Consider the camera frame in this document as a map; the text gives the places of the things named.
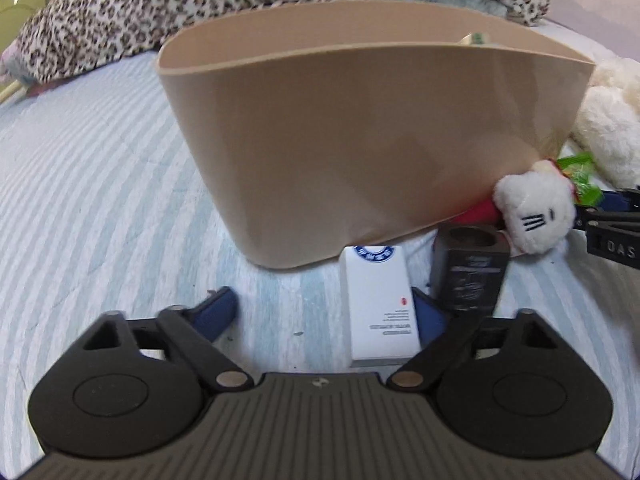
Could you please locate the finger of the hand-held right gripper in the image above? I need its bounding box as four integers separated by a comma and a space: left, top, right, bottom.
572, 189, 640, 232

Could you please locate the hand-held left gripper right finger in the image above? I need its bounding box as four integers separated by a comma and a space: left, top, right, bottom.
389, 287, 559, 392

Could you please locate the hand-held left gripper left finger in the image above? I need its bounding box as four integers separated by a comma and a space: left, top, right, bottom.
81, 287, 255, 394

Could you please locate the white cardboard box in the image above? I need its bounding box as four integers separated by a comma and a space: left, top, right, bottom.
339, 245, 422, 368

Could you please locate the white cat plush toy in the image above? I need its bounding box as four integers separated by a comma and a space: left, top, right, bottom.
494, 159, 577, 255

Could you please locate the beige plastic basket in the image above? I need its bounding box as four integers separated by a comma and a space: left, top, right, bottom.
155, 0, 598, 270

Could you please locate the green candy wrapper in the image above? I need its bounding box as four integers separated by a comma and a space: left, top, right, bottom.
556, 153, 603, 207

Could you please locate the black rectangular box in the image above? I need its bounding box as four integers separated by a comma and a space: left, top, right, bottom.
431, 225, 511, 315

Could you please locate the cream fluffy plush toy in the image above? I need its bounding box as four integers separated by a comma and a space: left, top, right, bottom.
571, 58, 640, 190

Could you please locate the red object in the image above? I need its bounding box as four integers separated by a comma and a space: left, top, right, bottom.
457, 199, 503, 225

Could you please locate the blue striped bed sheet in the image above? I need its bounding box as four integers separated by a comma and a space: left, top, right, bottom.
0, 20, 640, 466

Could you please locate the wooden stick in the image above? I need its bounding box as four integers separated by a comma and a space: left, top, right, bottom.
0, 80, 27, 106

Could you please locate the leopard print blanket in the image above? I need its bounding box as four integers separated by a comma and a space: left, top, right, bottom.
0, 0, 552, 84

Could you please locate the green cabinet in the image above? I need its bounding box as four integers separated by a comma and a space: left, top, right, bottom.
0, 0, 49, 54

